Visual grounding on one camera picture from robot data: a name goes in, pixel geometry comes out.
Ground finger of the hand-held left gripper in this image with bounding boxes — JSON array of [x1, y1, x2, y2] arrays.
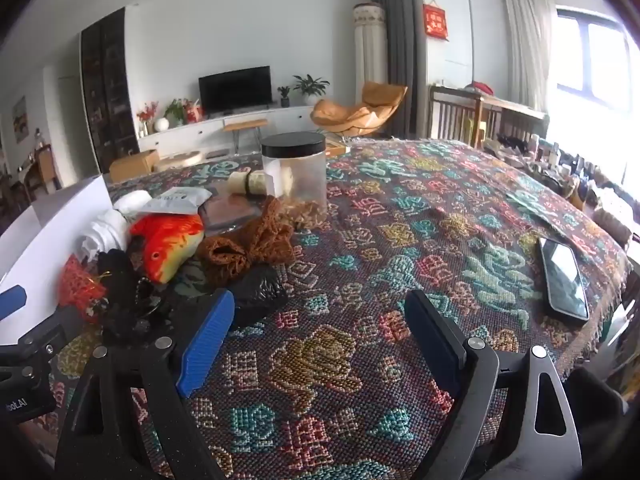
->
[[17, 305, 101, 361], [0, 285, 27, 322]]

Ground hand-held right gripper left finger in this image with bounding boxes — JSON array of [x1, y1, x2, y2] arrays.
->
[[54, 289, 236, 480]]

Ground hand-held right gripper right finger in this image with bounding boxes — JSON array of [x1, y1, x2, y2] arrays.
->
[[404, 289, 583, 480]]

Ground red mesh pouch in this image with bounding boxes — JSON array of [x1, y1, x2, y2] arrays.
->
[[59, 254, 108, 323]]

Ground black beaded hair accessory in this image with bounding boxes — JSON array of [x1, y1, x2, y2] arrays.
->
[[97, 247, 173, 343]]

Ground white cardboard box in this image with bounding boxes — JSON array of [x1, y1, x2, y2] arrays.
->
[[0, 174, 115, 347]]

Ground white towel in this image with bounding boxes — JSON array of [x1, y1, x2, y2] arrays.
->
[[80, 191, 153, 261]]

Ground red orange fish plush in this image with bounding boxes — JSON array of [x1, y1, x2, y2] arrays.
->
[[129, 212, 206, 285]]

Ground brown knit cloth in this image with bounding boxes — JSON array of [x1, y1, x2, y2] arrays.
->
[[195, 195, 297, 288]]

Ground white pouch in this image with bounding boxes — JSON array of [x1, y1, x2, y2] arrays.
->
[[137, 186, 213, 217]]

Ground colourful woven printed blanket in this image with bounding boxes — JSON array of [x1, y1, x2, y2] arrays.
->
[[30, 137, 633, 480]]

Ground clear plastic bag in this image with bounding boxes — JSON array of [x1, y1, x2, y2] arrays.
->
[[200, 192, 273, 236]]

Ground black smartphone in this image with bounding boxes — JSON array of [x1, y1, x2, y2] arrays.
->
[[537, 236, 591, 322]]

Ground brown cardboard box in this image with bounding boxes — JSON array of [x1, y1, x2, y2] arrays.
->
[[109, 150, 161, 181]]

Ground round wooden tray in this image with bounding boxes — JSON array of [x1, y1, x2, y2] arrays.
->
[[155, 151, 205, 171]]

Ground clear jar with black lid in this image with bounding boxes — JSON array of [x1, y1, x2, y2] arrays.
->
[[261, 132, 328, 233]]

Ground row of bottles and clutter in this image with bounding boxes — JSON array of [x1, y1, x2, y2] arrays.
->
[[482, 132, 640, 241]]

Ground wooden side table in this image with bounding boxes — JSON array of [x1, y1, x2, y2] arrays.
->
[[223, 118, 268, 153]]

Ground wooden slatted crib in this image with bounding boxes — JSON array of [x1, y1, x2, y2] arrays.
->
[[429, 82, 548, 148]]

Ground red flower bouquet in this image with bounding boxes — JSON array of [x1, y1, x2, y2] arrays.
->
[[136, 102, 160, 136]]

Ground dark bookshelf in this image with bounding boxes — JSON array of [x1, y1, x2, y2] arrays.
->
[[80, 7, 141, 173]]

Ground green plant with red decorations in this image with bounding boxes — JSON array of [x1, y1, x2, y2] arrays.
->
[[165, 98, 203, 126]]

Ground orange lounge chair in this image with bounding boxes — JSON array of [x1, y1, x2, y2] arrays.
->
[[310, 81, 408, 137]]

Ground white television cabinet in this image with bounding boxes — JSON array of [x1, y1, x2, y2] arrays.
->
[[137, 105, 321, 153]]

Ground black television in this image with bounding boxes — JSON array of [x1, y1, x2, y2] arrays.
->
[[198, 66, 273, 115]]

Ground large potted green plant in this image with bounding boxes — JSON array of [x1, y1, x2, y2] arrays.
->
[[292, 74, 331, 106]]

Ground white standing air conditioner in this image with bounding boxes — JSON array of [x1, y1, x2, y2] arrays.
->
[[352, 2, 388, 111]]

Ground grey curtain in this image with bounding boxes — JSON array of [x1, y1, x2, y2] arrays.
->
[[370, 0, 428, 138]]

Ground white curtain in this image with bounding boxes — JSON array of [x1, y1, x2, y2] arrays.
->
[[504, 0, 558, 116]]

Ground window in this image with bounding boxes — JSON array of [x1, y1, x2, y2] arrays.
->
[[545, 7, 640, 191]]

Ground framed wall painting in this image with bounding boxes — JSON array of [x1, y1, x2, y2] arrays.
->
[[12, 96, 28, 143]]

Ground red wall hanging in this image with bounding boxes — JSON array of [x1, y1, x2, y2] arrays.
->
[[422, 3, 449, 41]]

